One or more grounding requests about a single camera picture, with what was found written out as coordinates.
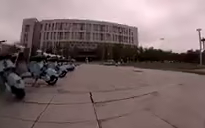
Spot vehicle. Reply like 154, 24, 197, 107
102, 59, 117, 66

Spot large curved grey building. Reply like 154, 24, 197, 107
19, 17, 139, 63

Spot grey stone slab pavement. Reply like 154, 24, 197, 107
66, 63, 205, 128

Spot row of parked scooters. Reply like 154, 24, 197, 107
0, 46, 78, 100

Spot grass strip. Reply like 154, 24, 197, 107
123, 61, 205, 73

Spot row of trees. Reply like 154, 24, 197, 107
29, 43, 205, 66

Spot reddish stone slab pavement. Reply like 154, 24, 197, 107
0, 63, 101, 128

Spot pale lamp post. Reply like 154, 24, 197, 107
195, 27, 205, 66

